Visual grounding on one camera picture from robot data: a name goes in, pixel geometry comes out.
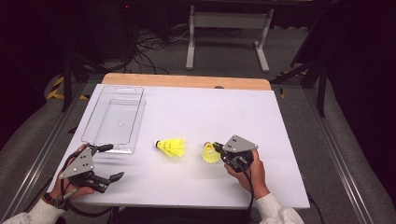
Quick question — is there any person's left hand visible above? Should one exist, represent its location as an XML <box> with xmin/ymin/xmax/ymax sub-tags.
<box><xmin>50</xmin><ymin>177</ymin><xmax>95</xmax><ymax>203</ymax></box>

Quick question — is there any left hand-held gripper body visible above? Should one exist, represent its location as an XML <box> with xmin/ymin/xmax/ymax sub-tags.
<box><xmin>58</xmin><ymin>143</ymin><xmax>111</xmax><ymax>194</ymax></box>

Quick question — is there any yellow and black hazard tape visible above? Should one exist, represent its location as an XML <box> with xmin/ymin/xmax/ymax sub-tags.
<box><xmin>46</xmin><ymin>76</ymin><xmax>91</xmax><ymax>102</ymax></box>

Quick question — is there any person's right hand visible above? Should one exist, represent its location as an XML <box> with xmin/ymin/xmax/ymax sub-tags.
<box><xmin>223</xmin><ymin>148</ymin><xmax>271</xmax><ymax>201</ymax></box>

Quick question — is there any white metal desk frame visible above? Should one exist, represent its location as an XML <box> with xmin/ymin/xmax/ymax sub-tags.
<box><xmin>185</xmin><ymin>4</ymin><xmax>275</xmax><ymax>74</ymax></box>

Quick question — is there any yellow shuttlecock with black-banded cork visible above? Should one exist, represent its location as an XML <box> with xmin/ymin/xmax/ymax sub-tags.
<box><xmin>154</xmin><ymin>138</ymin><xmax>182</xmax><ymax>159</ymax></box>

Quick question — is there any black floor cable bundle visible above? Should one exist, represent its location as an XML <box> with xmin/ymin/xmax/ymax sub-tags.
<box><xmin>122</xmin><ymin>27</ymin><xmax>191</xmax><ymax>76</ymax></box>

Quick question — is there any white cover sheet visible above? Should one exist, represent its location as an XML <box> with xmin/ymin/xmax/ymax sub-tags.
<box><xmin>49</xmin><ymin>83</ymin><xmax>311</xmax><ymax>210</ymax></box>

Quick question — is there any clear plastic container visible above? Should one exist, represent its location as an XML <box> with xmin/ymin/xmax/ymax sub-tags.
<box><xmin>81</xmin><ymin>85</ymin><xmax>148</xmax><ymax>156</ymax></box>

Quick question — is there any yellow shuttlecock with white cork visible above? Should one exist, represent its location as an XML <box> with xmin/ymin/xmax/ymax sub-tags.
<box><xmin>202</xmin><ymin>142</ymin><xmax>222</xmax><ymax>164</ymax></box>

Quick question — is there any black metal stand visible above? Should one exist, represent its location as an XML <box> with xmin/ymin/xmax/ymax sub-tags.
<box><xmin>60</xmin><ymin>52</ymin><xmax>108</xmax><ymax>114</ymax></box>
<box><xmin>270</xmin><ymin>18</ymin><xmax>330</xmax><ymax>119</ymax></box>

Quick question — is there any thin black cable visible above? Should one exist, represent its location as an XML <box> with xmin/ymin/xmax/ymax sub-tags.
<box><xmin>306</xmin><ymin>191</ymin><xmax>325</xmax><ymax>224</ymax></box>

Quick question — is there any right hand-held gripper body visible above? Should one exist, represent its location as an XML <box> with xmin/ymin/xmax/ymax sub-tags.
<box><xmin>220</xmin><ymin>133</ymin><xmax>260</xmax><ymax>174</ymax></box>

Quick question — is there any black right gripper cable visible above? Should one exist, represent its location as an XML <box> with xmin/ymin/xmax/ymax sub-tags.
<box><xmin>237</xmin><ymin>157</ymin><xmax>255</xmax><ymax>224</ymax></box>

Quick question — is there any dark wristband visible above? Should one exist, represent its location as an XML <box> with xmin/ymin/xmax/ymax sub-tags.
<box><xmin>42</xmin><ymin>192</ymin><xmax>64</xmax><ymax>209</ymax></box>

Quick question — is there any aluminium rail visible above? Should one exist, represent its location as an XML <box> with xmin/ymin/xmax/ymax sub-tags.
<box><xmin>0</xmin><ymin>83</ymin><xmax>90</xmax><ymax>222</ymax></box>
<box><xmin>303</xmin><ymin>88</ymin><xmax>375</xmax><ymax>224</ymax></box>

